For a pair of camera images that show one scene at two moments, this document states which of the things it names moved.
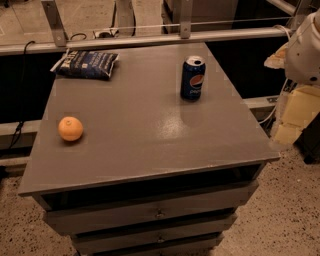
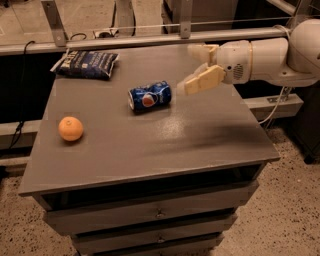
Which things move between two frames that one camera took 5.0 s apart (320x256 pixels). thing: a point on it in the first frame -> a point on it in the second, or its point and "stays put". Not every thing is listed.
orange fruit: x=70 y=128 stays put
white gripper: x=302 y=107 -> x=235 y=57
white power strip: x=110 y=33 stays put
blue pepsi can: x=193 y=77 -> x=151 y=96
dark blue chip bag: x=85 y=64 stays put
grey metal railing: x=55 y=39 stays put
